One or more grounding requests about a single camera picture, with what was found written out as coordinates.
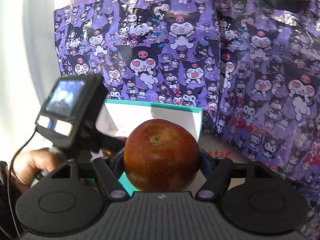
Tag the black camera with screen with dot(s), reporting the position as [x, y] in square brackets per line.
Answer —
[68, 116]

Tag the teal cardboard box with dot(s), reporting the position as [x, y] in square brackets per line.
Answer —
[152, 119]

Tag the purple cartoon print sheet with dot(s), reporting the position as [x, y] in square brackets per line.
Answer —
[251, 65]

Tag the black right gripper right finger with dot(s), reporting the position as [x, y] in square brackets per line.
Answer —
[218, 173]

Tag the person left hand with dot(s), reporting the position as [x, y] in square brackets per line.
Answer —
[26, 165]

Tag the dark red apple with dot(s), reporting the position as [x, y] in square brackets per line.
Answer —
[161, 154]

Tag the white curtain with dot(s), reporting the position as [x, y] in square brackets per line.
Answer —
[29, 69]

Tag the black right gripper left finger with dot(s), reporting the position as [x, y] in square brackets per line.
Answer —
[93, 181]

